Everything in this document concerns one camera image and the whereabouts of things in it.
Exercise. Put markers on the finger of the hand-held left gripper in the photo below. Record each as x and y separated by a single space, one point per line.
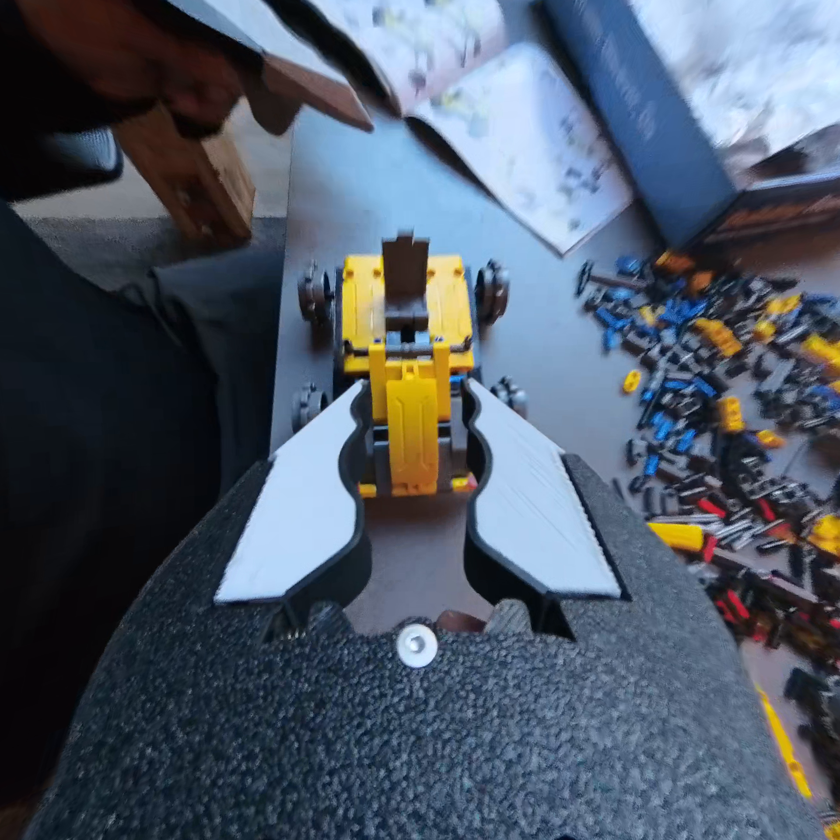
341 59
308 88

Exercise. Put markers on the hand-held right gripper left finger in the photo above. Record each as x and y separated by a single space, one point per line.
295 525

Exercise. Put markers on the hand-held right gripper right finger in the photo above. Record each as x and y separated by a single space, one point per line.
544 518

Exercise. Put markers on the yellow toy brick car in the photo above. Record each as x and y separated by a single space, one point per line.
410 420

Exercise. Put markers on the pile of small brick connectors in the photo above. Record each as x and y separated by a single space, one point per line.
722 426

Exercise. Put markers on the grey desk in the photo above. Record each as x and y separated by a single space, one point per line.
544 341

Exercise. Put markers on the person's left hand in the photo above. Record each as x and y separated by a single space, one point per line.
131 59

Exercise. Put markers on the wooden furniture leg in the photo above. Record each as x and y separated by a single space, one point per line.
190 184

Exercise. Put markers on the yellow two-hole brick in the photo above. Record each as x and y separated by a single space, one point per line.
631 381

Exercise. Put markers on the open instruction booklet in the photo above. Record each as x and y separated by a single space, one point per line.
525 144

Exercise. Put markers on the person's dark clothing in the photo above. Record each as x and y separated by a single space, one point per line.
98 426

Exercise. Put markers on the blue cardboard kit box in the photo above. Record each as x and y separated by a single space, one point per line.
656 131

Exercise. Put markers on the crumpled clear plastic bags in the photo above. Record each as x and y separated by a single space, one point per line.
754 65

